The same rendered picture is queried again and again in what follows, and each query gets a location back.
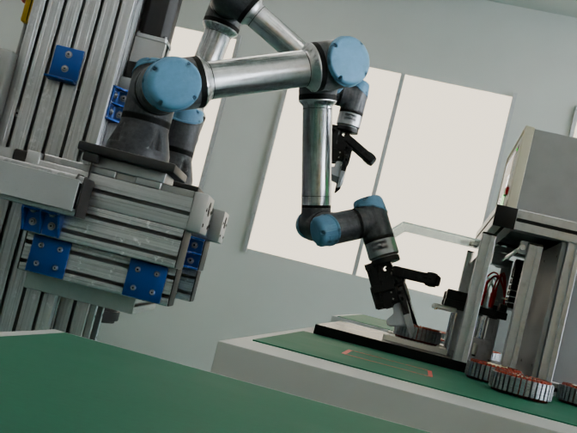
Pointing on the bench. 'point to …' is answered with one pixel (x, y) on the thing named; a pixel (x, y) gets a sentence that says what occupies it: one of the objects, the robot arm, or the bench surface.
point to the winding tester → (543, 174)
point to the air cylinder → (481, 349)
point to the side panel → (562, 327)
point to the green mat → (481, 392)
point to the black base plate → (369, 338)
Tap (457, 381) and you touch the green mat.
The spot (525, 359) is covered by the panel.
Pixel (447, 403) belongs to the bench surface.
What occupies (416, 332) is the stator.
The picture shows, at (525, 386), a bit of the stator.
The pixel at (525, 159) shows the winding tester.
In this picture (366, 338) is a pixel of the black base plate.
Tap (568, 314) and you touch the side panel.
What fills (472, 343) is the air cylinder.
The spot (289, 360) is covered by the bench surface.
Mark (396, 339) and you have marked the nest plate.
